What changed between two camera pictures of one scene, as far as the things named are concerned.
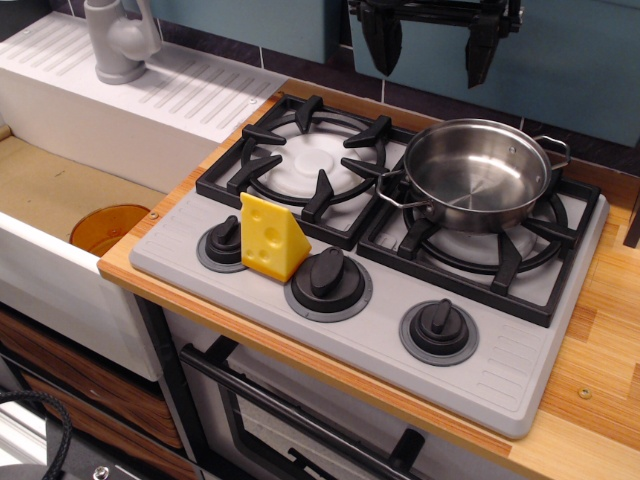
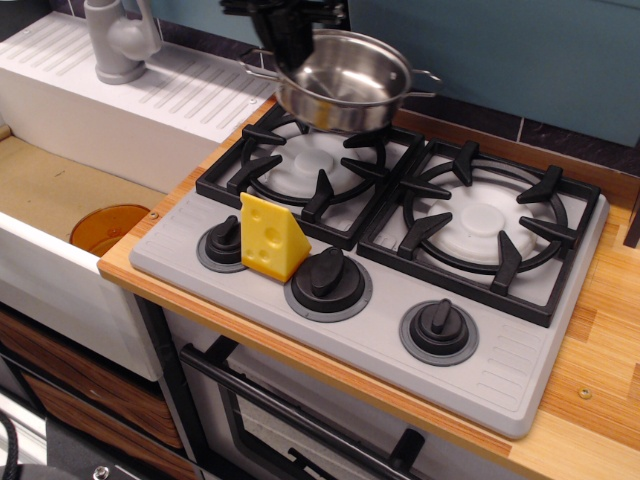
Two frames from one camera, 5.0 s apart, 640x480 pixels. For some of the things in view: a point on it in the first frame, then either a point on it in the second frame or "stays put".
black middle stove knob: (328, 287) stays put
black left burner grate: (313, 163) stays put
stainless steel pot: (476, 175) -> (353, 81)
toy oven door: (252, 417) stays put
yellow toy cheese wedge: (271, 241) stays put
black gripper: (504, 14) -> (285, 27)
